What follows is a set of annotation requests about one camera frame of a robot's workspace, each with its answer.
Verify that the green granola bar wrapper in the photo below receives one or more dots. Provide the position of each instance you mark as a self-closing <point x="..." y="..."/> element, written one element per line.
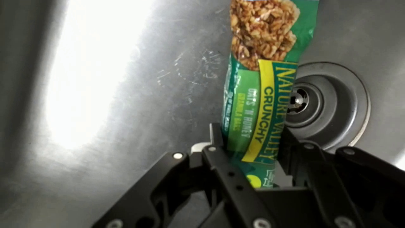
<point x="253" y="105"/>

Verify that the stainless steel double sink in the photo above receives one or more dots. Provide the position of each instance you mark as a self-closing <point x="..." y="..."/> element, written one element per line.
<point x="127" y="84"/>

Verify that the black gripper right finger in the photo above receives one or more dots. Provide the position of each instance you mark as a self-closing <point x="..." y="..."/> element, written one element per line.
<point x="337" y="190"/>

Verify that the steel sink drain strainer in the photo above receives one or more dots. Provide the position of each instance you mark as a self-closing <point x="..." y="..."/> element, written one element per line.
<point x="337" y="105"/>

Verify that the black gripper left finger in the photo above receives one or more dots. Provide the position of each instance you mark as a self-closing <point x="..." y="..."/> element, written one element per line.
<point x="228" y="194"/>

